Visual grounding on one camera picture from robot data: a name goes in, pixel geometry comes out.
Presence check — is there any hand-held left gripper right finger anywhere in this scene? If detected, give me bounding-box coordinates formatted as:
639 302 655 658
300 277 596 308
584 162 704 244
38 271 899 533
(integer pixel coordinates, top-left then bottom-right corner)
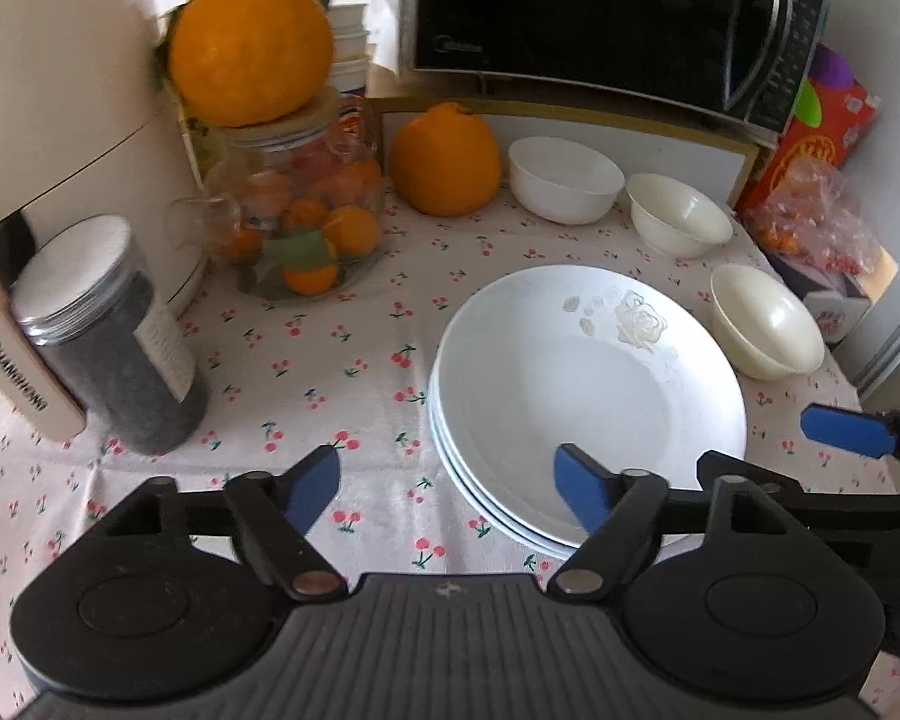
546 442 826 601

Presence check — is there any white embossed plate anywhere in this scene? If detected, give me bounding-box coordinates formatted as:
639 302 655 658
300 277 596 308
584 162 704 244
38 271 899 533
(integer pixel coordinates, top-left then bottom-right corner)
431 264 749 548

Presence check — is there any cherry print tablecloth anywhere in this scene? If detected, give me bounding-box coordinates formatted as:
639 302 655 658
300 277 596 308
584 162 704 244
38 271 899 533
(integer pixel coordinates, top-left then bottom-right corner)
0 165 900 720

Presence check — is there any plastic bag of oranges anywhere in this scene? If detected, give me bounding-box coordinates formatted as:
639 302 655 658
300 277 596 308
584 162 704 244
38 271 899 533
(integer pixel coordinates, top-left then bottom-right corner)
742 161 882 278

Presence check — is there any cream air fryer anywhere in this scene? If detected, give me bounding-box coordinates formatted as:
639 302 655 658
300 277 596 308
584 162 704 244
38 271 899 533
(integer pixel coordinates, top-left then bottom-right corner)
0 0 211 442

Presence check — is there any white bowl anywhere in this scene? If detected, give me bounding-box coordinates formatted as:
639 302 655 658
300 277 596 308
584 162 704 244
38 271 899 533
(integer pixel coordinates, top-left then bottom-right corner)
507 136 625 226

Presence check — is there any stack of white paper cups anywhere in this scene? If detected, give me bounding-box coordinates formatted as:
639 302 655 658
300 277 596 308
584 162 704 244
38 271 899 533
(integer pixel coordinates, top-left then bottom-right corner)
328 4 372 102

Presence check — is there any black microwave oven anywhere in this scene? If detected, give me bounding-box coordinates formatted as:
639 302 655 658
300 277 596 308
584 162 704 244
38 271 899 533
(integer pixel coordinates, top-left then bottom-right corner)
401 0 830 137

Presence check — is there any large orange with leaves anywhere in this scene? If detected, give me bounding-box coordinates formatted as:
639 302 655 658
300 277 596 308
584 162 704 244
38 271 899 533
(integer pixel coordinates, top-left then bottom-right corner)
166 0 353 128

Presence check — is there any dark blue cardboard box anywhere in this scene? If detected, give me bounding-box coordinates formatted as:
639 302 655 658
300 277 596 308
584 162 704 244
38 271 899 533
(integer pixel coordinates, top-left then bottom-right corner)
765 240 875 350

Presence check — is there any large cream bowl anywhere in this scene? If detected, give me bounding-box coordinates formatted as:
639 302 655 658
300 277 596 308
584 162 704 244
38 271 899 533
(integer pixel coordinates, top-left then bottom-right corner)
710 262 826 382

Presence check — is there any glass jar of tangerines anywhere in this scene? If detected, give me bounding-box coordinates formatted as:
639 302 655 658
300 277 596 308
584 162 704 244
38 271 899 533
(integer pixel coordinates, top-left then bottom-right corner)
204 86 387 302

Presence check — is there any small clear glass cup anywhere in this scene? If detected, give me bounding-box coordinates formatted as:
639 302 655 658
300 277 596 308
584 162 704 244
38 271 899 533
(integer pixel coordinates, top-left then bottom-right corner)
166 193 247 250

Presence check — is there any brown cardboard sheet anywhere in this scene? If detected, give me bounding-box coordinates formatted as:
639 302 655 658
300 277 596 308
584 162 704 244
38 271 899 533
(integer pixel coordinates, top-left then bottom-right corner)
855 244 900 297

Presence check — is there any red cardboard box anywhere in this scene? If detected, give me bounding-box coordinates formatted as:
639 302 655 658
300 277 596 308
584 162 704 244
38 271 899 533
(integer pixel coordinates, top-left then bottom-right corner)
735 64 880 218

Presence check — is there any small cream bowl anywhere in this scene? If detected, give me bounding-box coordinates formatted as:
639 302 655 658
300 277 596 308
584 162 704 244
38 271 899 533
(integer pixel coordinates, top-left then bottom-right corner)
626 172 734 257

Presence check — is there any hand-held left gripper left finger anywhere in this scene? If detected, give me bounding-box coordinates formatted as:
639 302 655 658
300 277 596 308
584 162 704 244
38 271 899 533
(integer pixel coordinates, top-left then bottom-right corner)
67 445 350 601

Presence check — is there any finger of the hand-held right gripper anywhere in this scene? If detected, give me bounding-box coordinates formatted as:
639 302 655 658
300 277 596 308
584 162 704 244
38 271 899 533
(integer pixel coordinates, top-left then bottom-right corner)
696 450 900 541
801 403 900 460

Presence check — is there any dark canister with silver lid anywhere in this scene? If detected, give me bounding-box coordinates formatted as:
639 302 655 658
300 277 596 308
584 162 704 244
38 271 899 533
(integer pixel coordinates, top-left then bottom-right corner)
11 214 211 457

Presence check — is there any light blue plate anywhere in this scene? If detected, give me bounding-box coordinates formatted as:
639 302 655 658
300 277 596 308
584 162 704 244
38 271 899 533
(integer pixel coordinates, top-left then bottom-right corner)
429 390 586 563
427 375 593 557

